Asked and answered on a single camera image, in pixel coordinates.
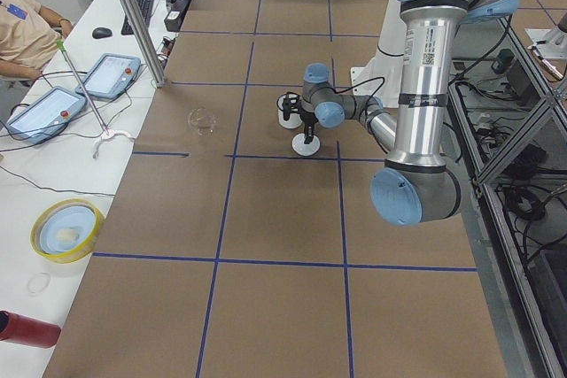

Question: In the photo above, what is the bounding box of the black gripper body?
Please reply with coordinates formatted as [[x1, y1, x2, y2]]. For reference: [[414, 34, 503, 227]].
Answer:
[[298, 104, 317, 127]]

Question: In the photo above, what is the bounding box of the white ceramic lid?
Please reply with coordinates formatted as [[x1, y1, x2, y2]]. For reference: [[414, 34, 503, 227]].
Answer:
[[291, 133, 321, 157]]

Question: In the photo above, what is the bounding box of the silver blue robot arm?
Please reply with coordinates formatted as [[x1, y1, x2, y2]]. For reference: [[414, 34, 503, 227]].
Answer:
[[301, 0, 520, 226]]

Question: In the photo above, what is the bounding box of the white enamel mug blue rim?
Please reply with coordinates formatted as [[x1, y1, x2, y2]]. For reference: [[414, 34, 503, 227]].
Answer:
[[278, 107, 302, 129]]

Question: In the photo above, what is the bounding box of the black computer box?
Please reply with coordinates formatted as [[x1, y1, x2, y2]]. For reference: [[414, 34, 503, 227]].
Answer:
[[164, 0, 191, 32]]

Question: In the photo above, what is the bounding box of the far blue teach pendant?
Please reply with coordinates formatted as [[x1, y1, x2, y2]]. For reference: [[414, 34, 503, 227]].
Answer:
[[82, 53, 141, 101]]

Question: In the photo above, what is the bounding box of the blue teach pendant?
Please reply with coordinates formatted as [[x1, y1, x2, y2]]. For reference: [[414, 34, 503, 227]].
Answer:
[[6, 86, 87, 144], [82, 53, 141, 101]]

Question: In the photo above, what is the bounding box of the black keyboard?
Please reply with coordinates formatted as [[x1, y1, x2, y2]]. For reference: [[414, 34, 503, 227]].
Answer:
[[120, 0, 156, 36]]

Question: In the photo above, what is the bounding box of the black computer mouse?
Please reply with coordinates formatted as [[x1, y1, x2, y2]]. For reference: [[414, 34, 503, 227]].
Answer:
[[91, 27, 113, 40]]

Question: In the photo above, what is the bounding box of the thin metal rod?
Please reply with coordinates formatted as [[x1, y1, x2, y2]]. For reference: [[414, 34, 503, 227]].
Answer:
[[56, 40, 109, 133]]

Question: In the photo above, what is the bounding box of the yellow tape roll with plate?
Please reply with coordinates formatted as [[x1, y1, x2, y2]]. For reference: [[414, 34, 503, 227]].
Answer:
[[30, 198, 105, 264]]

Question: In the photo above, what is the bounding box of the near blue teach pendant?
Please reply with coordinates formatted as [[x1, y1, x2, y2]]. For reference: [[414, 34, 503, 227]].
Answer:
[[6, 86, 87, 144]]

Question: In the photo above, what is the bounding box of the seated person beige shirt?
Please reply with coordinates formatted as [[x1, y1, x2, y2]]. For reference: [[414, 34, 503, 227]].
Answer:
[[1, 0, 74, 81]]

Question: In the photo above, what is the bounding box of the red cylinder bottle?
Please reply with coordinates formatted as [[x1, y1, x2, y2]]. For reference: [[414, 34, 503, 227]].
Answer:
[[1, 311, 61, 348]]

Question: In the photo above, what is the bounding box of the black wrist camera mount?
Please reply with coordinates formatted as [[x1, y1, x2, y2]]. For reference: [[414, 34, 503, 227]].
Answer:
[[276, 91, 300, 119]]

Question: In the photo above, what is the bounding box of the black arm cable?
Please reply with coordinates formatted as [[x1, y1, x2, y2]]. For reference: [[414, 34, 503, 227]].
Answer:
[[331, 75, 385, 98]]

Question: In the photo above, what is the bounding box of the aluminium frame post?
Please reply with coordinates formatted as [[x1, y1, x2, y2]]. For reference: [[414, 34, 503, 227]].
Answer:
[[120, 0, 165, 88]]

